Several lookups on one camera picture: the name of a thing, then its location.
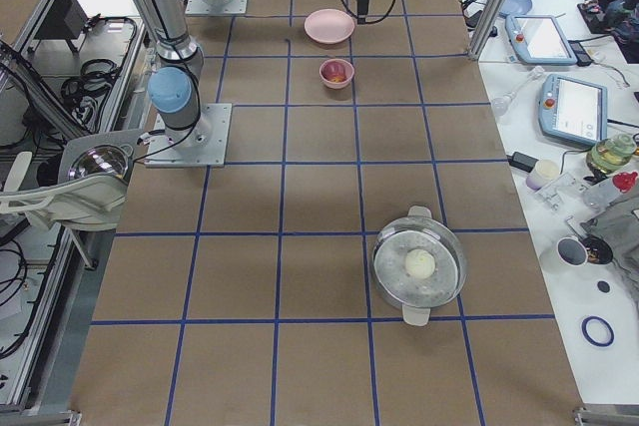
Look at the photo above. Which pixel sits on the red apple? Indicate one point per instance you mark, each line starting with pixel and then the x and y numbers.
pixel 335 73

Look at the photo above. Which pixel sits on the pink bowl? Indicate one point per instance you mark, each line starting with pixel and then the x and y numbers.
pixel 349 70

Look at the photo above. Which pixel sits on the pink plate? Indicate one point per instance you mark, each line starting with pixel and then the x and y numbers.
pixel 329 26

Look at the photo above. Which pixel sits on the blue plate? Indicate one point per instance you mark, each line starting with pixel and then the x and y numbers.
pixel 515 7

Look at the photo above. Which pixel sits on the shiny steel bowl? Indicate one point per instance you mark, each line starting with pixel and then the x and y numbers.
pixel 103 159

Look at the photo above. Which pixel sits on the light bulb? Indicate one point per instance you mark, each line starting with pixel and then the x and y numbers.
pixel 500 105

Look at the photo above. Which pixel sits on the upper teach pendant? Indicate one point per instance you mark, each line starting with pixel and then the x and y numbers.
pixel 539 40

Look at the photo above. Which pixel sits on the teach pendant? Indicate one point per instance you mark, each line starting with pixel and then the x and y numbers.
pixel 539 40
pixel 573 110

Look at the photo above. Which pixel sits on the black power adapter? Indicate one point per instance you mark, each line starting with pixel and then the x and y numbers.
pixel 522 162

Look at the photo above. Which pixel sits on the lower teach pendant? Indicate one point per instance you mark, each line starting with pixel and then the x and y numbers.
pixel 573 110

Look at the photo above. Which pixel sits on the lavender white cup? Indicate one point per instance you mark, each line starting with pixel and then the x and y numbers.
pixel 543 173

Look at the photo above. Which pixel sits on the steel steamer pot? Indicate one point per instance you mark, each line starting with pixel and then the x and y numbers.
pixel 417 298

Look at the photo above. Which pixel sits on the white steamed bun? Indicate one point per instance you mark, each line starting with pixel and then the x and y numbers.
pixel 419 263

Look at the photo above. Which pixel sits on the white mug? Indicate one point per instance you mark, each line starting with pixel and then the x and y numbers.
pixel 564 254

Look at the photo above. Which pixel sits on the grey cloth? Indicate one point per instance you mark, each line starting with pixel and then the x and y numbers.
pixel 617 225

